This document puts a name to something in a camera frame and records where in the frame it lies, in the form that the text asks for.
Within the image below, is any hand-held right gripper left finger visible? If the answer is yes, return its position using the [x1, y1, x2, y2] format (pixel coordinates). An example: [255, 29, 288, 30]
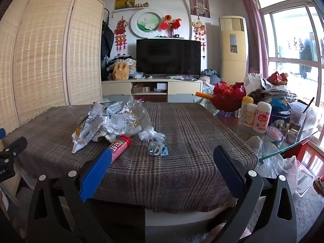
[27, 147, 113, 243]

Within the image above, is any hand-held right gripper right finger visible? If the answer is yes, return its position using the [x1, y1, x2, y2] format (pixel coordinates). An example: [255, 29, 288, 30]
[213, 145, 298, 243]

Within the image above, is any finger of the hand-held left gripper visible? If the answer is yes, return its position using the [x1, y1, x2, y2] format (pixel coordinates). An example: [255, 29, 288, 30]
[0, 137, 28, 158]

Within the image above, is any red candy tube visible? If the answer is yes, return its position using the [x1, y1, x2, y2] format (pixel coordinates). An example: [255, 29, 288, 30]
[109, 135, 131, 162]

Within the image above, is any white green printed bag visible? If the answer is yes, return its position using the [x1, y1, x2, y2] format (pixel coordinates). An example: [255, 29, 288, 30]
[71, 114, 108, 153]

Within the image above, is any white plastic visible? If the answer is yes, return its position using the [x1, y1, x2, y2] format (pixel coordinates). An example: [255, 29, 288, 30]
[106, 114, 142, 136]

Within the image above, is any grey plastic packaging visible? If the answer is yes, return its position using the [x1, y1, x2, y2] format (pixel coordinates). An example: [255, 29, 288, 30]
[147, 138, 169, 157]

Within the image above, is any clear plastic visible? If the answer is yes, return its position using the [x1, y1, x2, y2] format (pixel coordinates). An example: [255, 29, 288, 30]
[139, 126, 166, 142]

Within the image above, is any clear gold plastic wrapper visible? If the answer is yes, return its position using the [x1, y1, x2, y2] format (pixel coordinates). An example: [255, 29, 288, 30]
[119, 99, 151, 137]

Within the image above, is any clear plastic bag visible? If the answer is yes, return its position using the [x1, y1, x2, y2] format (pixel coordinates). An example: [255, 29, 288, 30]
[258, 142, 299, 190]

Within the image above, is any brown plaid tablecloth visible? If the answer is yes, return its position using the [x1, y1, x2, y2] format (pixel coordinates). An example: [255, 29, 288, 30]
[4, 102, 259, 213]

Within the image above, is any cream plastic bottle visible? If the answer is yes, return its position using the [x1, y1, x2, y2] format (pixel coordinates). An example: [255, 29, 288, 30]
[245, 103, 259, 127]

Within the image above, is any pink hairbrush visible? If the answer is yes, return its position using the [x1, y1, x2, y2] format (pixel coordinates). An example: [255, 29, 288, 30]
[266, 125, 284, 142]

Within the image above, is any pink label white bottle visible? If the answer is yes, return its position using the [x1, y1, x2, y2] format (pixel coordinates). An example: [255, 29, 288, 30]
[254, 102, 272, 134]

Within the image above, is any silver foil wrapper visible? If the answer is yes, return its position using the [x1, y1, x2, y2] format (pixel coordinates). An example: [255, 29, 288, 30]
[88, 101, 122, 117]

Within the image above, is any yellow capped lotion bottle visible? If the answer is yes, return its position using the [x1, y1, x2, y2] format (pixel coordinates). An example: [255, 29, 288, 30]
[240, 96, 254, 127]

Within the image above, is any red plastic basket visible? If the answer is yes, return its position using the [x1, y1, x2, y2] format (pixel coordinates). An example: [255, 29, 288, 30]
[210, 81, 246, 112]

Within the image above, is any white plastic stool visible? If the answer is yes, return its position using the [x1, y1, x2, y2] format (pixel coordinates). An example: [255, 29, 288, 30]
[295, 164, 315, 198]

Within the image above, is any blue round tin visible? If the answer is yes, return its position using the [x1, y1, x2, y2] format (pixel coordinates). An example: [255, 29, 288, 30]
[264, 97, 291, 132]

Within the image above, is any green floral cloth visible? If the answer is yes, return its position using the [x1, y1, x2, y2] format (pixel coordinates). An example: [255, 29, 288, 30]
[202, 84, 215, 104]

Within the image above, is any ribbed glass cup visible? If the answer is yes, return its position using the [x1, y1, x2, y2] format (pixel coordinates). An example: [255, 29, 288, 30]
[288, 108, 307, 135]

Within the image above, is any bamboo folding screen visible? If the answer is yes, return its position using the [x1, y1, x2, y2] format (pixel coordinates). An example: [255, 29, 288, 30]
[0, 0, 105, 134]

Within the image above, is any cream television cabinet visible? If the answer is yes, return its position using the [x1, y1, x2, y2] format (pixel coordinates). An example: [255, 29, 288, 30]
[101, 78, 203, 103]

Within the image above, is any brown cardboard box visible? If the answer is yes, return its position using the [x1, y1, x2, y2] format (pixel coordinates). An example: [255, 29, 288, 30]
[131, 86, 151, 94]

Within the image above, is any pile of blue clothes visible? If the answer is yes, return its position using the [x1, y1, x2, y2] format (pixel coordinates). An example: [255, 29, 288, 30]
[201, 68, 222, 84]

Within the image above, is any yellow plush toy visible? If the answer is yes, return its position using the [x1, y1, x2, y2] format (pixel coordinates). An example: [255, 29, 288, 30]
[112, 61, 130, 81]

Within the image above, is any red snack packet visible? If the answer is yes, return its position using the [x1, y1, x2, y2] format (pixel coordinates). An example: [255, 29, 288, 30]
[268, 71, 289, 85]

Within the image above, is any cream standing air conditioner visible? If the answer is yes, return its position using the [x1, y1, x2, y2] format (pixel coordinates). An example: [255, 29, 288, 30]
[219, 16, 248, 86]

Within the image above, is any black flat television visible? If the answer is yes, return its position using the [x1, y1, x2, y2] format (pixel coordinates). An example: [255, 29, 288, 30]
[136, 38, 201, 78]

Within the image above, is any black hanging coat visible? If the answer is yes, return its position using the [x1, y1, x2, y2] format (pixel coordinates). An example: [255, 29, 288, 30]
[101, 19, 115, 76]

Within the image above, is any red hanging ornament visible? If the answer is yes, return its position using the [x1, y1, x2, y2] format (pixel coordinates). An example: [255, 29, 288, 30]
[193, 16, 207, 53]
[113, 16, 128, 56]

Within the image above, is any pink curtain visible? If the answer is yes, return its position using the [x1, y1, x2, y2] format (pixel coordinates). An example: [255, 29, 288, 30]
[239, 0, 269, 75]

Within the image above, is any white framed window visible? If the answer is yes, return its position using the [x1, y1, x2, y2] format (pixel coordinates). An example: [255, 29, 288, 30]
[254, 0, 324, 112]

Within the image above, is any red flower bouquet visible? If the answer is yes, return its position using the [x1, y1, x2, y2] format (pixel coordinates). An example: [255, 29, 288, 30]
[159, 15, 182, 38]

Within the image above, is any red framed painting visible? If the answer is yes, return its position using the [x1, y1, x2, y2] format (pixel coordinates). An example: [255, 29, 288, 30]
[189, 0, 211, 19]

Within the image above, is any landscape painting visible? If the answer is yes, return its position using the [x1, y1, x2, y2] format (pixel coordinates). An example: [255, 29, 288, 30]
[115, 0, 136, 11]

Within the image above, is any round white wall plate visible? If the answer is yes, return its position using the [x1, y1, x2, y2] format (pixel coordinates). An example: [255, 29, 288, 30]
[130, 11, 162, 38]

